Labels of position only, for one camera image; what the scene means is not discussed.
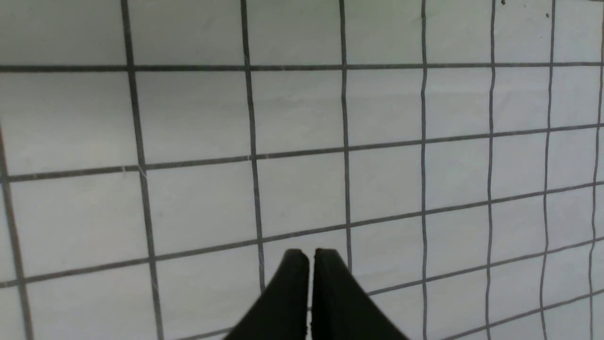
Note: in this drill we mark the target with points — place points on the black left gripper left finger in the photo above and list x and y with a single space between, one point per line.
280 313

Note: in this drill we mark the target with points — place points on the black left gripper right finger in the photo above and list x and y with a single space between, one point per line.
340 309

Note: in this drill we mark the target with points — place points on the white grid tablecloth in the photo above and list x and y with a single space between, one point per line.
158 157

